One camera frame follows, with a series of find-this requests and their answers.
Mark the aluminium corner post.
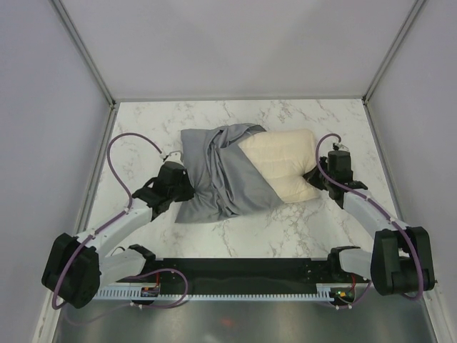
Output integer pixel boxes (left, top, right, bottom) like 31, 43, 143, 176
49, 0, 116, 109
361, 0, 428, 106

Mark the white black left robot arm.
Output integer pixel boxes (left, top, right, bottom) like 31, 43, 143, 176
41, 161, 194, 309

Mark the aluminium left corner post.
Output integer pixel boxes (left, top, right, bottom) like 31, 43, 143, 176
49, 0, 116, 109

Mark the aluminium right corner post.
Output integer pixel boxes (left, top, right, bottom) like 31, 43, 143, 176
361, 0, 428, 106

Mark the metal front panel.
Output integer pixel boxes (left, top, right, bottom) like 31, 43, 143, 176
54, 290, 437, 342

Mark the aluminium rail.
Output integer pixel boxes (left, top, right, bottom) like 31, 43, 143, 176
74, 103, 119, 234
362, 98, 405, 220

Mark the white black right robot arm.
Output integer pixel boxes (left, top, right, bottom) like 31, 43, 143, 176
303, 150, 436, 299

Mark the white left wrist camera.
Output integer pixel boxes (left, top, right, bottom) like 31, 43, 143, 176
160, 151, 183, 164

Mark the aluminium left side rail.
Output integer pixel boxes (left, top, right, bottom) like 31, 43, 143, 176
74, 103, 119, 234

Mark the aluminium right side rail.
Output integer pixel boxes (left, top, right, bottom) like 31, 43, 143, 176
362, 98, 405, 220

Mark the grey pillowcase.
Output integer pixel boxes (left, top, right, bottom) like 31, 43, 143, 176
176, 124, 283, 224

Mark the beige pillow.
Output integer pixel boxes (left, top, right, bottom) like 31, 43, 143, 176
238, 129, 318, 204

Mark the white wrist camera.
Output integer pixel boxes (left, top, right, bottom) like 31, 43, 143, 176
160, 151, 183, 164
332, 142, 349, 152

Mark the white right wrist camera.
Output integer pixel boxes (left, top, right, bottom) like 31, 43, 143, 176
332, 142, 349, 152

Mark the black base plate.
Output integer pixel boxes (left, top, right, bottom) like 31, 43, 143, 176
142, 257, 371, 297

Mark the white slotted cable duct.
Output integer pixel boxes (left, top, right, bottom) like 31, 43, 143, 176
94, 284, 353, 302

